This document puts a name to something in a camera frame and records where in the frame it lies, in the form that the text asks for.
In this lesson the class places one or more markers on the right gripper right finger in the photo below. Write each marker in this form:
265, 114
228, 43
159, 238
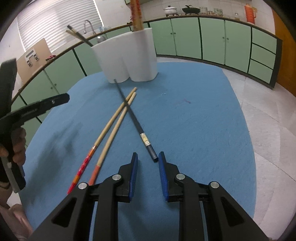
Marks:
171, 190

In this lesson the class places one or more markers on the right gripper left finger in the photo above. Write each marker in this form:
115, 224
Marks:
128, 173

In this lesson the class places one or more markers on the black chopstick with label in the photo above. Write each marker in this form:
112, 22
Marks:
137, 125

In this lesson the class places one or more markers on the red-topped bamboo chopstick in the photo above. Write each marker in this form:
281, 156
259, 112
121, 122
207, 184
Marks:
137, 22

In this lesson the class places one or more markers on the pink sleeve forearm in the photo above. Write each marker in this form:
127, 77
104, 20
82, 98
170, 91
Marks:
14, 216

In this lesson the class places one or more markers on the chrome kitchen faucet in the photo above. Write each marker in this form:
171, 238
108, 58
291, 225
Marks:
88, 28

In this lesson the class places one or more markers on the green lower kitchen cabinets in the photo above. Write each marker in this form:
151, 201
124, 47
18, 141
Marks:
240, 47

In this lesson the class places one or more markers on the operator left hand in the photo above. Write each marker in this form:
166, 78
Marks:
18, 138

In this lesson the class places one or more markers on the red-patterned bamboo chopstick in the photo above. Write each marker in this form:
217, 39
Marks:
94, 148

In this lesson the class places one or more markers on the brown cardboard board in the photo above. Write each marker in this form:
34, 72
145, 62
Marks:
32, 60

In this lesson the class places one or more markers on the blue felt table mat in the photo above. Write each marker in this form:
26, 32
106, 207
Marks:
189, 111

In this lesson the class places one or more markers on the orange-ended bamboo chopstick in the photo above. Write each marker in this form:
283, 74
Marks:
106, 147

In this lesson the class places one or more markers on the white window blind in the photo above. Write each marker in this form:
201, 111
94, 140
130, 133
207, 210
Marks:
49, 20

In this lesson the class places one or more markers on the bamboo chopstick in holder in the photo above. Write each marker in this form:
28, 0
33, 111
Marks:
79, 36

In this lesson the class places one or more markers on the black chopstick in holder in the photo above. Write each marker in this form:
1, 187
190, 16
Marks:
71, 28

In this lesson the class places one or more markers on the metal spoon in holder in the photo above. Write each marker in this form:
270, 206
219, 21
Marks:
101, 39

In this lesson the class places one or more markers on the white utensil holder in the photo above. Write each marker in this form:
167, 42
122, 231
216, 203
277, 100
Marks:
128, 56

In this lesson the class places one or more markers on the brown wooden door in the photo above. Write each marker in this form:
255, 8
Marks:
286, 76

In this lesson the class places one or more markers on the black wok with lid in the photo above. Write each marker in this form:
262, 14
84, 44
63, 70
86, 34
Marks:
190, 10

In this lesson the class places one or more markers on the orange thermos flask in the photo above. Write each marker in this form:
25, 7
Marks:
250, 13

